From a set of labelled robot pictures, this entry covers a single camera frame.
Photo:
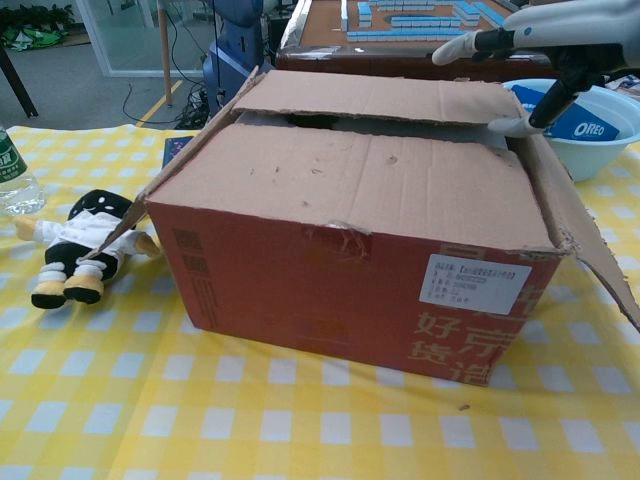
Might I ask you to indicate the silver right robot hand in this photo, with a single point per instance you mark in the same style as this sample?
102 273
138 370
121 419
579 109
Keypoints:
590 25

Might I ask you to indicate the red cardboard shipping box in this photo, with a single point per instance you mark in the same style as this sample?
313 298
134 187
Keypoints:
300 280

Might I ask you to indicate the blue Oreo packet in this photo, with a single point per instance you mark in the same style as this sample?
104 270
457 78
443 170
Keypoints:
590 129

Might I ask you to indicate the dark blue rectangular case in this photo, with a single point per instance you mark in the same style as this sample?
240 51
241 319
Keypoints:
177 147

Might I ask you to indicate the white printed packet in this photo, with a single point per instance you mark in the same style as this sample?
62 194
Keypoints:
627 82

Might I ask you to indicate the blue mahjong tile row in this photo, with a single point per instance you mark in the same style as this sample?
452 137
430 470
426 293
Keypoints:
410 35
487 15
425 21
410 5
364 15

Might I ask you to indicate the light blue plastic basin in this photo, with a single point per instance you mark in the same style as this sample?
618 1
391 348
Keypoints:
595 160

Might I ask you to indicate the brown mahjong table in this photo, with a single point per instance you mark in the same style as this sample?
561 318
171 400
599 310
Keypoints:
380 59

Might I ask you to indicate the wooden pole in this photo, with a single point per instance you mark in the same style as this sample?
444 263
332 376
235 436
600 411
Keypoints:
165 50

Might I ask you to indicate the white framed glass partition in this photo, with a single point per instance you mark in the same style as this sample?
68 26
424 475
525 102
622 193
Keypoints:
95 40

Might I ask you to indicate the yellow white checkered tablecloth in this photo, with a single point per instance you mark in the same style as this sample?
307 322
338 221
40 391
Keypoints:
200 425

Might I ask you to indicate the green bags pile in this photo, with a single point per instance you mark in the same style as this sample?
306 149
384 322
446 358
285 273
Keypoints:
30 39

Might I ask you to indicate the black-headed plush doll white coat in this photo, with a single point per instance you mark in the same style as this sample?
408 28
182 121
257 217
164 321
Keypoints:
70 240

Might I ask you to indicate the black table leg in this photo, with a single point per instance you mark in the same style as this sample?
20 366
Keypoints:
20 85

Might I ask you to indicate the clear water bottle green label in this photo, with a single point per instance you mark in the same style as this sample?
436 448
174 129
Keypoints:
15 185

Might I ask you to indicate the blue machine pedestal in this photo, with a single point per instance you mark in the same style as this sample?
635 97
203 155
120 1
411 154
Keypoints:
230 65

